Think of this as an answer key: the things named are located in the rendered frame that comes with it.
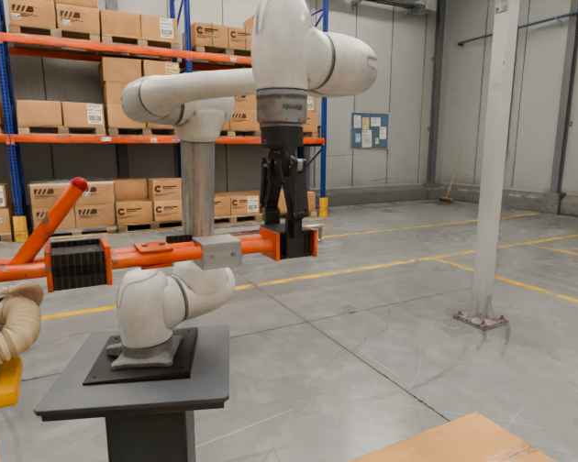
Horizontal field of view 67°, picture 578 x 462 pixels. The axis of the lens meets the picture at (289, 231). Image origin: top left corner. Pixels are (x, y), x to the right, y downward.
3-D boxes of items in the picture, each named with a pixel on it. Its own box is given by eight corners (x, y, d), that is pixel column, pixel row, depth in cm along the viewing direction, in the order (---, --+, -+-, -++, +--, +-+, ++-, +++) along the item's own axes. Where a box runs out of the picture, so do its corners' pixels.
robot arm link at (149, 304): (112, 337, 138) (102, 271, 133) (165, 319, 150) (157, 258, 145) (133, 355, 127) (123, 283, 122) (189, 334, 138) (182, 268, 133)
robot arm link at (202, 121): (162, 310, 150) (216, 292, 165) (186, 331, 139) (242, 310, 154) (152, 72, 124) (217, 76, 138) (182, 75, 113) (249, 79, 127)
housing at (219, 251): (203, 271, 71) (202, 244, 70) (191, 261, 77) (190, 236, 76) (243, 266, 74) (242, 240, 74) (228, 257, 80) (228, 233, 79)
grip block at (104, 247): (48, 295, 60) (43, 253, 59) (48, 276, 68) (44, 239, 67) (113, 286, 64) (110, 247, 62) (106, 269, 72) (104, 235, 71)
